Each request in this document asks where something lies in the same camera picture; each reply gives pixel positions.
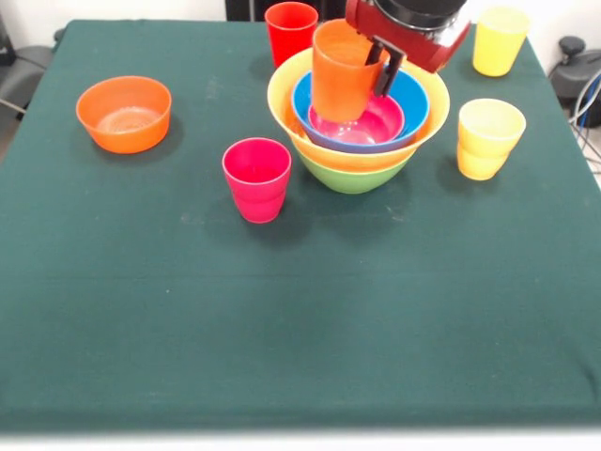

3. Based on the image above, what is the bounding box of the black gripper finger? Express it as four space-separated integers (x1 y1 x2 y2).
373 46 408 99
363 39 386 68

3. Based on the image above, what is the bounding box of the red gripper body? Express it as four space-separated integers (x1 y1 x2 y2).
346 0 472 74

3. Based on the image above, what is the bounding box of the blue bowl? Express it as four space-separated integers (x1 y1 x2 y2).
291 69 431 154

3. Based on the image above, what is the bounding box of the orange cup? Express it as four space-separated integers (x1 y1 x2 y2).
311 18 392 122

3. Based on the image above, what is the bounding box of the pink bowl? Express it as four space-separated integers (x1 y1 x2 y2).
307 93 407 145

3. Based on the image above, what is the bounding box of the large yellow-orange bowl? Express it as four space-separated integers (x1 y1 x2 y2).
267 46 451 174

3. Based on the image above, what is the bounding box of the pink cup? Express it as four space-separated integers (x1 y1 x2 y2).
222 137 293 225

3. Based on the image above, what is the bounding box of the small orange bowl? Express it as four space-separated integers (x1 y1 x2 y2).
75 75 173 155

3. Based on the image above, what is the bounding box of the bright yellow cup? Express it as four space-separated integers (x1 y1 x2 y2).
471 6 532 78

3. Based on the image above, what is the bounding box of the red cup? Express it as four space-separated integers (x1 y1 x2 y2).
264 1 319 70

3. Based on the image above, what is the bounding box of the green bowl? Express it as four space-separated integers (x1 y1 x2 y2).
296 148 414 195

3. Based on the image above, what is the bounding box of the amber yellow cup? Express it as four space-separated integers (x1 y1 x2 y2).
457 98 528 181

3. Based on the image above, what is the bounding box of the dark green table cloth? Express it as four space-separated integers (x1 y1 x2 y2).
0 18 601 433

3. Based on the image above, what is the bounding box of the tangle of cables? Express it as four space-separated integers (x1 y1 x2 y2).
567 70 601 175

